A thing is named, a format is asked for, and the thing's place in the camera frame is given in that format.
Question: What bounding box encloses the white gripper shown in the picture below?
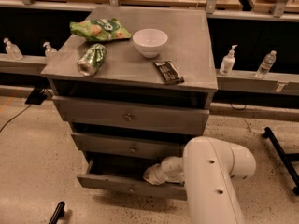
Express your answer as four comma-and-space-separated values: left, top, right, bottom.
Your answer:
143, 164, 168, 185

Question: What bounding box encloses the grey bottom drawer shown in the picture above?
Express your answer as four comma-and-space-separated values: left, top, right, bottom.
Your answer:
77, 153, 187, 201

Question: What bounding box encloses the grey drawer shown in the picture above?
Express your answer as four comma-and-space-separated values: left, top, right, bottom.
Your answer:
77, 153, 187, 201
53, 96, 209, 135
71, 132, 184, 159

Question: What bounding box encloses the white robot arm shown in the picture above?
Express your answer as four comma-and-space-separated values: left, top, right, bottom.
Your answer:
143, 136, 256, 224

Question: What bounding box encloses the grey middle drawer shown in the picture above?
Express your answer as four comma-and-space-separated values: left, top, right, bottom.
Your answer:
71, 132, 184, 159

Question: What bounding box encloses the grey top drawer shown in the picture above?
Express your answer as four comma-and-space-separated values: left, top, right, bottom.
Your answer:
53, 96, 209, 135

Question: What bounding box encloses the grey wooden drawer cabinet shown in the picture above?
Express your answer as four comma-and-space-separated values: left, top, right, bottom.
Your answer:
40, 6, 219, 186

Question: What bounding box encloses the black base leg bottom left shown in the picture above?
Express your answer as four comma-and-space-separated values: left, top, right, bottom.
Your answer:
49, 201, 65, 224

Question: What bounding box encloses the black base leg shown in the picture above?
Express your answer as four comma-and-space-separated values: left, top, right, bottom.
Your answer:
263, 127, 299, 196
49, 201, 65, 224

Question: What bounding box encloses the black snack packet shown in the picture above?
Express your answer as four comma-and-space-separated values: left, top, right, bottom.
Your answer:
153, 61, 184, 85

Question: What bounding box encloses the crushed green soda can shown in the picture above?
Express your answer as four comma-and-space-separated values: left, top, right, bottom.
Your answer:
77, 43, 107, 77

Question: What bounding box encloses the white bowl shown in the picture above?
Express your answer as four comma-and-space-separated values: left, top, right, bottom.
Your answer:
133, 29, 168, 58

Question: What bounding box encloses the white pump bottle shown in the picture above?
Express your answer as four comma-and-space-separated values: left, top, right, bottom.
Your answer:
220, 45, 236, 75

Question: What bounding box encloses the black base leg right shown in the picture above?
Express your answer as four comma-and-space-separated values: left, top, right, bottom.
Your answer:
263, 127, 299, 196

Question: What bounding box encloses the green snack bag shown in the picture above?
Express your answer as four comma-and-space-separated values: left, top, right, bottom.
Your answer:
69, 18, 132, 42

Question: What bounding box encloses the clear sanitizer bottle near cabinet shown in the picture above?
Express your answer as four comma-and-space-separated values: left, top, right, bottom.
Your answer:
43, 41, 57, 63

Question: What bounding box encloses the clear water bottle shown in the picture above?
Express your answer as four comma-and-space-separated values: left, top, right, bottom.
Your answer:
255, 50, 277, 79

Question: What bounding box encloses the clear sanitizer bottle far left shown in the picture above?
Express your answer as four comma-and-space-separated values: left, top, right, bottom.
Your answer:
3, 38, 23, 61

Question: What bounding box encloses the black bracket foot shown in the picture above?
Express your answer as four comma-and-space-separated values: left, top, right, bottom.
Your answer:
25, 88, 47, 105

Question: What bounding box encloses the black floor cable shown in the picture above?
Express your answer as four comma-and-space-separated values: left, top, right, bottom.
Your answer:
0, 104, 32, 133

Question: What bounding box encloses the grey metal rail shelf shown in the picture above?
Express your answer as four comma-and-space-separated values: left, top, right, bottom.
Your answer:
0, 53, 299, 96

